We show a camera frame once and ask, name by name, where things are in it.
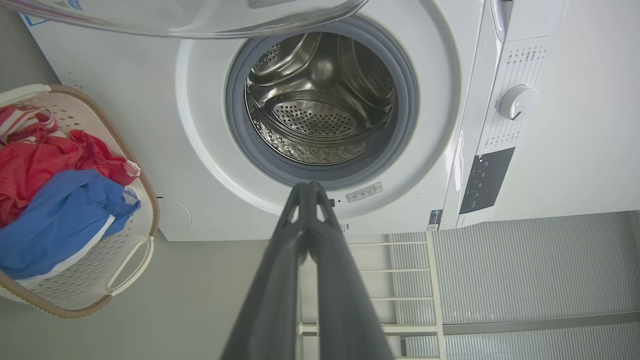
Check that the round white filter cover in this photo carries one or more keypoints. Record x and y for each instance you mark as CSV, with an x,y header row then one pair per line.
x,y
176,212

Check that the beige perforated laundry basket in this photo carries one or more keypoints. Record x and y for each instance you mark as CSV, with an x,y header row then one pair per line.
x,y
100,270

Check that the white washing machine body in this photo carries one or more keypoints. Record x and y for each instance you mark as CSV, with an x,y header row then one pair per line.
x,y
120,85

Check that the grey ribbed window blind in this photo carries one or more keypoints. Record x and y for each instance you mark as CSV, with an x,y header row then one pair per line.
x,y
535,270

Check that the white warning label sticker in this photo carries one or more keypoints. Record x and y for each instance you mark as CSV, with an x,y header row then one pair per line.
x,y
364,192

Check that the white shelf rack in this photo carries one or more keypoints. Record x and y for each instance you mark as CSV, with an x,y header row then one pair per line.
x,y
410,270

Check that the white detergent drawer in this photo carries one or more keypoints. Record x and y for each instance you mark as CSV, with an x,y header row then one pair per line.
x,y
530,20

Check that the white round control knob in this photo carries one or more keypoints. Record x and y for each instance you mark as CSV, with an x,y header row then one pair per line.
x,y
516,101

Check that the round dark glass washer door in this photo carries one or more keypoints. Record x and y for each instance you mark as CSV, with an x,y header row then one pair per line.
x,y
200,17

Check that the black washer display panel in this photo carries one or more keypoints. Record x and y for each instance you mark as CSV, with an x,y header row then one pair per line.
x,y
486,180

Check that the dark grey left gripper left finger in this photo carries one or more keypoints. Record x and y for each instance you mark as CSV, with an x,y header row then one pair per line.
x,y
272,300

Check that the red white striped garment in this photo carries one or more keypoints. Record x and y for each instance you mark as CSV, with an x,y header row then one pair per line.
x,y
22,122

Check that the blue garment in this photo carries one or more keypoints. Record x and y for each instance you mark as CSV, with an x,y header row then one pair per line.
x,y
65,220

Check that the steel washer drum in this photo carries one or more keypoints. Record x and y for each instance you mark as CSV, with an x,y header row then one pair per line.
x,y
315,105

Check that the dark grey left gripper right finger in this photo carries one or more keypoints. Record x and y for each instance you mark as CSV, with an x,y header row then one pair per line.
x,y
345,310

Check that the small energy label sticker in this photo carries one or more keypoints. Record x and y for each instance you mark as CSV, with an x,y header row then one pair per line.
x,y
435,220

